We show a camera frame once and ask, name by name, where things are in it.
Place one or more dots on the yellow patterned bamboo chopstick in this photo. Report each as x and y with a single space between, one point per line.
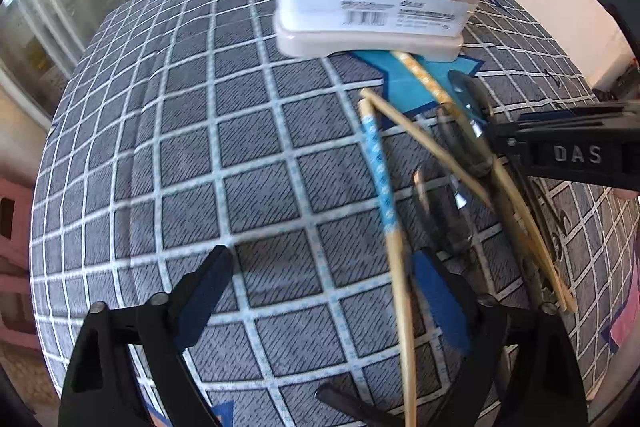
425 79

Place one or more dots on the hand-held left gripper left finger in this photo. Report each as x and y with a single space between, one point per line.
196 307

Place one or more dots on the grey checked tablecloth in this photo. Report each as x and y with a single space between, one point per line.
200 157

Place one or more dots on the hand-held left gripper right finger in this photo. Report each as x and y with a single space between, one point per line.
440 302

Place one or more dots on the glass sliding door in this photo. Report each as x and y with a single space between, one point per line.
65 7

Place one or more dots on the plain bamboo chopstick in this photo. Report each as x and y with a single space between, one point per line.
425 138

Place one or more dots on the blue patterned bamboo chopstick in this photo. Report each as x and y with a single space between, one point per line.
382 187

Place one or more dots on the pink plastic stool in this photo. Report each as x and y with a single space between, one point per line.
12 257

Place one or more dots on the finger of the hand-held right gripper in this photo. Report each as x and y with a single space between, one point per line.
470 104
502 149

